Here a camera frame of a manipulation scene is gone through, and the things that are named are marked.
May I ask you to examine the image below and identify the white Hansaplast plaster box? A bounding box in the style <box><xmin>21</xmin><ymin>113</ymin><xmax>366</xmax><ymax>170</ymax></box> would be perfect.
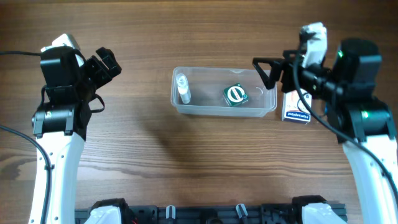
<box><xmin>281</xmin><ymin>90</ymin><xmax>311</xmax><ymax>124</ymax></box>

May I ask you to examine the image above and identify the green Zam-Buk ointment box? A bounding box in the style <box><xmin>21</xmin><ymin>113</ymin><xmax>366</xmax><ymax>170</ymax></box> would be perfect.
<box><xmin>223</xmin><ymin>83</ymin><xmax>249</xmax><ymax>107</ymax></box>

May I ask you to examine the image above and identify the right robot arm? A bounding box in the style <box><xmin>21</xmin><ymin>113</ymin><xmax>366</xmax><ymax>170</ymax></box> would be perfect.
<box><xmin>252</xmin><ymin>38</ymin><xmax>397</xmax><ymax>223</ymax></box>

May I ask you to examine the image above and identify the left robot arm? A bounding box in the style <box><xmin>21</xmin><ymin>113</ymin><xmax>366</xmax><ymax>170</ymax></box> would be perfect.
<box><xmin>29</xmin><ymin>46</ymin><xmax>122</xmax><ymax>223</ymax></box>

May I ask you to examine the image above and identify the clear plastic container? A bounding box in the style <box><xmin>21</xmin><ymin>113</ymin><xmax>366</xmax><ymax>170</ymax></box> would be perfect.
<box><xmin>170</xmin><ymin>67</ymin><xmax>277</xmax><ymax>118</ymax></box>

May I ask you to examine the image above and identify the right black camera cable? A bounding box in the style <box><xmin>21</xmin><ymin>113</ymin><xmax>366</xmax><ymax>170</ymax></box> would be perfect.
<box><xmin>292</xmin><ymin>49</ymin><xmax>398</xmax><ymax>200</ymax></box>

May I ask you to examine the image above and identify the black camera cable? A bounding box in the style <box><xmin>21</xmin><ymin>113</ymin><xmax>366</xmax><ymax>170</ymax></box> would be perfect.
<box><xmin>292</xmin><ymin>49</ymin><xmax>398</xmax><ymax>200</ymax></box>
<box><xmin>0</xmin><ymin>50</ymin><xmax>52</xmax><ymax>224</ymax></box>

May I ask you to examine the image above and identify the left black camera cable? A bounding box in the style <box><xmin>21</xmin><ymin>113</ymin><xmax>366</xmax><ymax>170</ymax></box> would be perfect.
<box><xmin>0</xmin><ymin>50</ymin><xmax>52</xmax><ymax>224</ymax></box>

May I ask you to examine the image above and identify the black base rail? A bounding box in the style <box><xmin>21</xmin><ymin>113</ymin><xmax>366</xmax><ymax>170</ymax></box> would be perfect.
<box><xmin>74</xmin><ymin>198</ymin><xmax>348</xmax><ymax>224</ymax></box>

